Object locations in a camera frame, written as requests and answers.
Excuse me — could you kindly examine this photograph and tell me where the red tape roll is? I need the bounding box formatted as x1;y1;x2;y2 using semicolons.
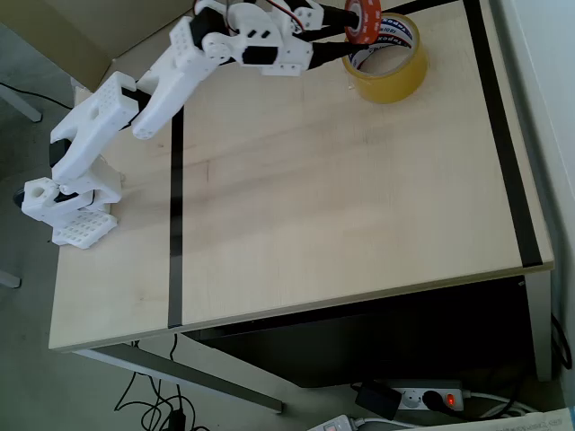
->
343;0;383;46

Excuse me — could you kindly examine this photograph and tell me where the large yellow tape roll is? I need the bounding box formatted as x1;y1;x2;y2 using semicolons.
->
341;12;429;105

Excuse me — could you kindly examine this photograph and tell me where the wide black tape strip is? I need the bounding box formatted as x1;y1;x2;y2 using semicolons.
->
462;0;544;268

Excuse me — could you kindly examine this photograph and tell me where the cardboard box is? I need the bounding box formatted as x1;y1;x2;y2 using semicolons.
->
0;0;201;93

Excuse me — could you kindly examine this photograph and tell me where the grey metal leg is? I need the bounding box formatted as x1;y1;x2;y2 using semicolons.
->
0;84;44;123

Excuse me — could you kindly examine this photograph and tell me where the grey upright table leg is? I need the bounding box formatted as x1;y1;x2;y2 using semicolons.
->
523;268;554;383

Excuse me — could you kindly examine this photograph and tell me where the black power adapter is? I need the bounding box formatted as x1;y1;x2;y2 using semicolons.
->
354;381;403;421

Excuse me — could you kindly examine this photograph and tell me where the black round plug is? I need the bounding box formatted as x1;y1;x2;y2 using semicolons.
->
420;389;447;412

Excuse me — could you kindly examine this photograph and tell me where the white power strip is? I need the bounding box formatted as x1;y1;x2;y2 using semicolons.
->
307;413;357;431

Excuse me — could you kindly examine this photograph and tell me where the printed paper sheet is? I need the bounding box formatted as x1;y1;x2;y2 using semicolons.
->
421;406;575;431

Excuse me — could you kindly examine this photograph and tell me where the red servo wire on gripper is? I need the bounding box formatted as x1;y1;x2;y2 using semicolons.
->
285;0;309;34

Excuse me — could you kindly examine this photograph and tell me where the thin black cable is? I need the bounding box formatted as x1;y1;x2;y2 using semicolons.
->
0;82;73;110

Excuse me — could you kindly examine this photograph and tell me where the white perforated base plate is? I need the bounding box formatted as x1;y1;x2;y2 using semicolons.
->
51;210;119;250

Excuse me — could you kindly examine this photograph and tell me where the grey slanted table frame bar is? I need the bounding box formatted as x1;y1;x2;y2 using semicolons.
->
74;341;287;415

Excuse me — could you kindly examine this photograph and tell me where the grey power strip red switch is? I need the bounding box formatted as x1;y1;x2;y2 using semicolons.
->
358;379;473;414

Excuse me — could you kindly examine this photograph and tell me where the black looped cable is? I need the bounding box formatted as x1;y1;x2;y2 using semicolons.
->
550;312;574;374

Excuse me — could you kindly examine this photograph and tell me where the black floor cable bundle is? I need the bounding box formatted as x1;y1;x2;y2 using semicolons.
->
114;336;199;431

